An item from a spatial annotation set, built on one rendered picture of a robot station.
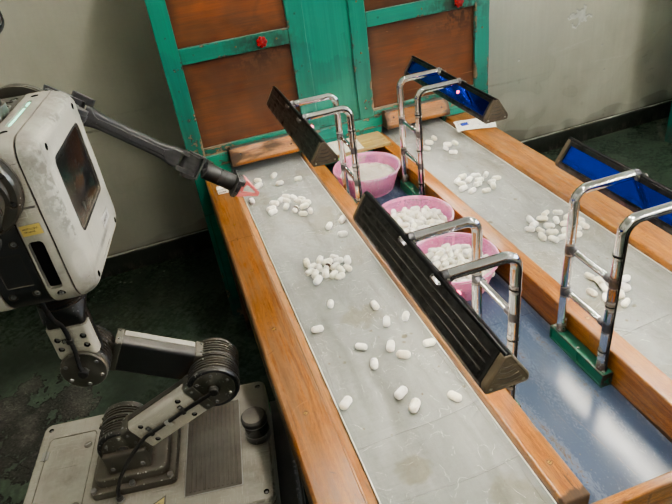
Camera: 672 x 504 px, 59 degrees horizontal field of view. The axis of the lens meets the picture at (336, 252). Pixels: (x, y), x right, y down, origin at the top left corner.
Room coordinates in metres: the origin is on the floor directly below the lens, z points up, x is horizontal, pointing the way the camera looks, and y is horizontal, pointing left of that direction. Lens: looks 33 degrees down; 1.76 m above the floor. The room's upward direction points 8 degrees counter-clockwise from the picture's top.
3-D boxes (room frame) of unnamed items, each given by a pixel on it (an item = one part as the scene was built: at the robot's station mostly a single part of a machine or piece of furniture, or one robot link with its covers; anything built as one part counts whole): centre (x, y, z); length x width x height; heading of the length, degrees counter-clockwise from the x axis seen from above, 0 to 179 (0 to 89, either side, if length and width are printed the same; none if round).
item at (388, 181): (2.13, -0.17, 0.72); 0.27 x 0.27 x 0.10
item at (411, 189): (2.01, -0.40, 0.90); 0.20 x 0.19 x 0.45; 14
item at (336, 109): (1.91, -0.01, 0.90); 0.20 x 0.19 x 0.45; 14
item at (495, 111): (2.03, -0.48, 1.08); 0.62 x 0.08 x 0.07; 14
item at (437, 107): (2.47, -0.43, 0.83); 0.30 x 0.06 x 0.07; 104
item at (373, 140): (2.34, -0.12, 0.77); 0.33 x 0.15 x 0.01; 104
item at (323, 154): (1.90, 0.06, 1.08); 0.62 x 0.08 x 0.07; 14
